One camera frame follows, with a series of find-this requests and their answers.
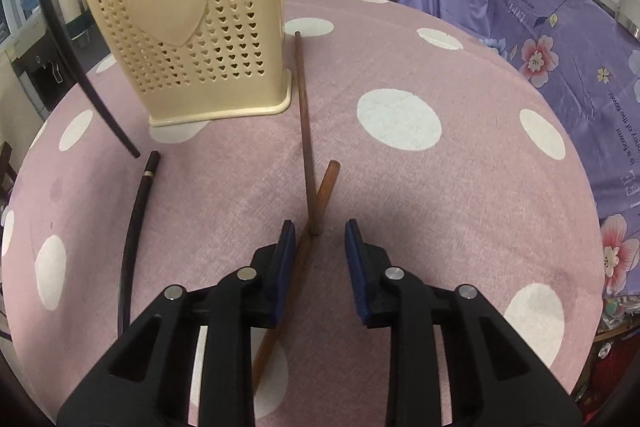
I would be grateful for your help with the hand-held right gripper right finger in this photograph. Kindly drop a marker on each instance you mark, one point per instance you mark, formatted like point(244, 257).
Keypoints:
point(356, 277)

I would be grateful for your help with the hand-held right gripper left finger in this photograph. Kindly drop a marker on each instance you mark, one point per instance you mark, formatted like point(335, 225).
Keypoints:
point(282, 277)

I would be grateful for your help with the brown wooden chopstick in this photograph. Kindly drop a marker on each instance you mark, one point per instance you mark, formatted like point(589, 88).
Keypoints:
point(306, 132)
point(327, 182)

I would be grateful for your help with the black chopstick with gold band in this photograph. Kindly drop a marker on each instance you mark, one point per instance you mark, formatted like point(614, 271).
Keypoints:
point(131, 232)

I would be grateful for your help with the cream perforated utensil holder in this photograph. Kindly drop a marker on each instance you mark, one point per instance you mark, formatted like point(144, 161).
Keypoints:
point(225, 57)

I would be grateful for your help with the pink polka dot tablecloth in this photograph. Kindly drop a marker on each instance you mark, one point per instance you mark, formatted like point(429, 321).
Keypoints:
point(400, 187)

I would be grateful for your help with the purple floral cloth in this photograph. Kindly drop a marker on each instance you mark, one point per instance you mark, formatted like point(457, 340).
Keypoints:
point(550, 17)

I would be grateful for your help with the grey water dispenser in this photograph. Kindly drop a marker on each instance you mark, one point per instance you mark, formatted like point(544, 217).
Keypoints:
point(35, 67)

